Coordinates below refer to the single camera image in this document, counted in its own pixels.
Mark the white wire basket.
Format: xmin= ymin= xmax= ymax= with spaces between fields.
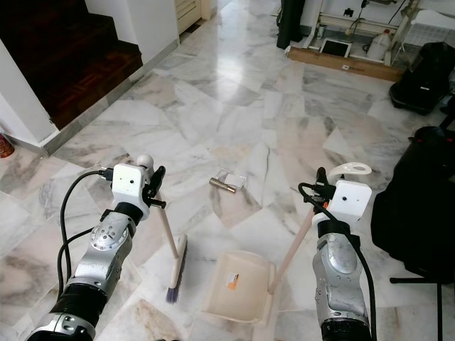
xmin=402 ymin=9 xmax=455 ymax=50

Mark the small brown metal cylinder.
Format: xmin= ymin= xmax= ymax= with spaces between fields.
xmin=210 ymin=178 xmax=237 ymax=195

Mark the tall black bag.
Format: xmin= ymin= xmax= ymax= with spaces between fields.
xmin=277 ymin=0 xmax=306 ymax=49

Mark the white-framed tablet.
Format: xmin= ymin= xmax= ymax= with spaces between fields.
xmin=320 ymin=38 xmax=353 ymax=59

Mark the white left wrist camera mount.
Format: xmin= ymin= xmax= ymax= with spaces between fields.
xmin=112 ymin=164 xmax=150 ymax=205

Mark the beige louvred door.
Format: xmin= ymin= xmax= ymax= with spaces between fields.
xmin=175 ymin=0 xmax=203 ymax=34

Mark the dark wooden staircase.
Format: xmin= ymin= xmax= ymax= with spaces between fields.
xmin=0 ymin=0 xmax=144 ymax=131

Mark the large black fabric bag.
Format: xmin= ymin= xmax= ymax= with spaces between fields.
xmin=370 ymin=126 xmax=455 ymax=283

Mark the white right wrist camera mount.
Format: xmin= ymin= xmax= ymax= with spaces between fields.
xmin=331 ymin=179 xmax=373 ymax=227

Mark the wooden-handled broom with purple bristles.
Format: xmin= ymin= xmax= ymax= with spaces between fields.
xmin=136 ymin=154 xmax=189 ymax=305

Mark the black backpack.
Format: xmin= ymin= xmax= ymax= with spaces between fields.
xmin=389 ymin=41 xmax=455 ymax=116

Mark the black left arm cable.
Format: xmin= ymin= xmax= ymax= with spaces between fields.
xmin=58 ymin=169 xmax=114 ymax=299
xmin=64 ymin=226 xmax=100 ymax=285

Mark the black metal stand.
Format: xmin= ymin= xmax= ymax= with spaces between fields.
xmin=390 ymin=277 xmax=455 ymax=341

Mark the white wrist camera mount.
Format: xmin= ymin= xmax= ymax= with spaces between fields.
xmin=112 ymin=164 xmax=150 ymax=205
xmin=331 ymin=179 xmax=373 ymax=227

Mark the wooden plank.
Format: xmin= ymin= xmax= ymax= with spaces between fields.
xmin=286 ymin=46 xmax=406 ymax=83

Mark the clear plastic wrapper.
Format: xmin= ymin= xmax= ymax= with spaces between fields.
xmin=219 ymin=169 xmax=248 ymax=190

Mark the white metal rack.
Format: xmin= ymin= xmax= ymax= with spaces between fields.
xmin=309 ymin=0 xmax=420 ymax=43

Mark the white plastic jug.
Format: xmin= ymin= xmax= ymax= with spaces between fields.
xmin=366 ymin=28 xmax=393 ymax=62

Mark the beige long-handled dustpan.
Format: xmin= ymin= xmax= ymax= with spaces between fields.
xmin=200 ymin=162 xmax=374 ymax=326

